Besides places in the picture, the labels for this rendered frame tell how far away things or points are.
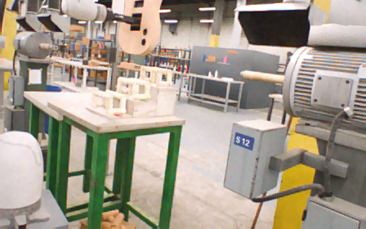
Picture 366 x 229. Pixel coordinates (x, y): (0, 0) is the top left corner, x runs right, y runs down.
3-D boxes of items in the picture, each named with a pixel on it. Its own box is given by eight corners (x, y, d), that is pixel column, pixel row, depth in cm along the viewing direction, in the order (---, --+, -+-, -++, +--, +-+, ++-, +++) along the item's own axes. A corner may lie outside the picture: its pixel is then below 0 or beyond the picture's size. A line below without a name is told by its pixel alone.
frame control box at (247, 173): (324, 219, 85) (343, 136, 81) (296, 246, 69) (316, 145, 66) (254, 188, 101) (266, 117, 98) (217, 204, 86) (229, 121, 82)
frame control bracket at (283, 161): (306, 162, 93) (309, 150, 92) (280, 172, 79) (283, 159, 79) (295, 158, 96) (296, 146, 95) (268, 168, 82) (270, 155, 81)
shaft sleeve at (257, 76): (284, 86, 107) (288, 81, 108) (283, 78, 105) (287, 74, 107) (243, 79, 119) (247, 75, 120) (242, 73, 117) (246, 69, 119)
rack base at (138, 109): (155, 116, 170) (157, 101, 168) (132, 118, 158) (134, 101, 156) (129, 107, 188) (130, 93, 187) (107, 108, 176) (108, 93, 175)
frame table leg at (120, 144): (118, 219, 222) (130, 106, 209) (113, 221, 218) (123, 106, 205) (115, 216, 226) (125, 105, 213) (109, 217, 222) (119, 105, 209)
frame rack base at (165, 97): (174, 115, 180) (177, 88, 178) (155, 116, 169) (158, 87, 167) (147, 106, 199) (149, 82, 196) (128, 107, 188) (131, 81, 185)
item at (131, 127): (171, 234, 183) (185, 119, 172) (87, 273, 141) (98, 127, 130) (118, 195, 225) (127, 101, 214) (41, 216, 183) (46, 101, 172)
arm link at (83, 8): (97, 22, 142) (100, -5, 140) (66, 15, 131) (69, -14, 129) (87, 22, 149) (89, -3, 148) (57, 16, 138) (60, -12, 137)
